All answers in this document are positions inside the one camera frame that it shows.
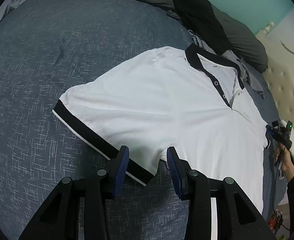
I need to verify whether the blue patterned bed sheet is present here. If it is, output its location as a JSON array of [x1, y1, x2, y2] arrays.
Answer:
[[0, 0, 287, 240]]

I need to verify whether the grey knit sweater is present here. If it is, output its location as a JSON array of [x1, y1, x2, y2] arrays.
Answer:
[[188, 30, 265, 100]]

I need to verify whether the cream tufted headboard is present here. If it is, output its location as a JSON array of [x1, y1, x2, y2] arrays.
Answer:
[[256, 22, 294, 124]]

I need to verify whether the white black-collared polo shirt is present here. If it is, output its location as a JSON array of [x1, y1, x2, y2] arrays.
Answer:
[[53, 44, 268, 210]]

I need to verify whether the black garment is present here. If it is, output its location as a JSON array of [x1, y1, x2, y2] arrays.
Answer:
[[172, 0, 232, 55]]

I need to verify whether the person's right hand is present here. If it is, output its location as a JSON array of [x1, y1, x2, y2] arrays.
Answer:
[[274, 143, 294, 182]]

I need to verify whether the cardboard box clutter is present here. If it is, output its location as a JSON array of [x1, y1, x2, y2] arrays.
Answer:
[[268, 209, 284, 235]]

